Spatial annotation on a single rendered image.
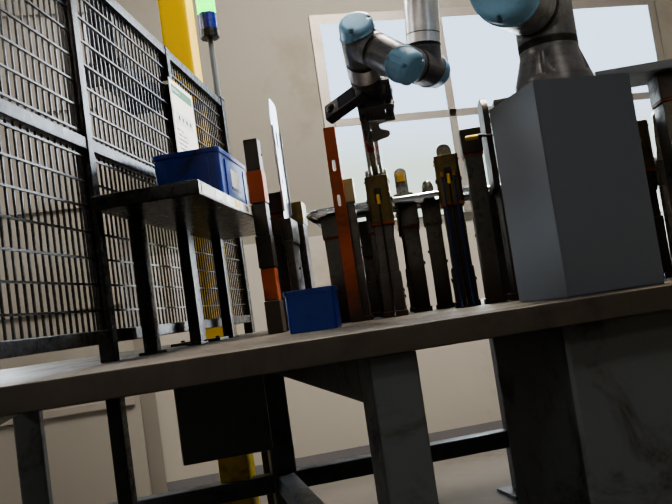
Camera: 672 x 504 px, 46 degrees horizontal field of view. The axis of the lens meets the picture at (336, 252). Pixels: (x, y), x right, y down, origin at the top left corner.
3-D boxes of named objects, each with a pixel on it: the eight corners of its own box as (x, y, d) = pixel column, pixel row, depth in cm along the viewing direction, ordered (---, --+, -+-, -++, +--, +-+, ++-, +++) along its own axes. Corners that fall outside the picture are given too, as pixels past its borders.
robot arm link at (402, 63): (440, 57, 165) (401, 38, 171) (412, 48, 156) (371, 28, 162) (424, 92, 168) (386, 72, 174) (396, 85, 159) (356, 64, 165)
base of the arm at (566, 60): (610, 77, 152) (601, 26, 152) (538, 83, 148) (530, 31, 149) (570, 99, 166) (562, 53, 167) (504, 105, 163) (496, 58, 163)
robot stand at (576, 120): (665, 282, 147) (629, 72, 150) (568, 297, 142) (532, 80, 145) (606, 289, 166) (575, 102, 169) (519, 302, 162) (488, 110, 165)
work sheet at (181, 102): (205, 194, 245) (191, 96, 247) (182, 183, 222) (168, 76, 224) (198, 195, 245) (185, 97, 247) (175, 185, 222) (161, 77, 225)
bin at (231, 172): (252, 213, 217) (245, 166, 218) (225, 199, 187) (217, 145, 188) (193, 222, 219) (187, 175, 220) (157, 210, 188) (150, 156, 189)
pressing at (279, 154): (293, 222, 226) (276, 105, 229) (286, 218, 215) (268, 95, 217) (291, 222, 226) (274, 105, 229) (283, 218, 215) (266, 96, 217)
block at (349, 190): (373, 319, 204) (353, 179, 207) (372, 319, 201) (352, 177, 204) (360, 321, 205) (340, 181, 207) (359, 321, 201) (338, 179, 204)
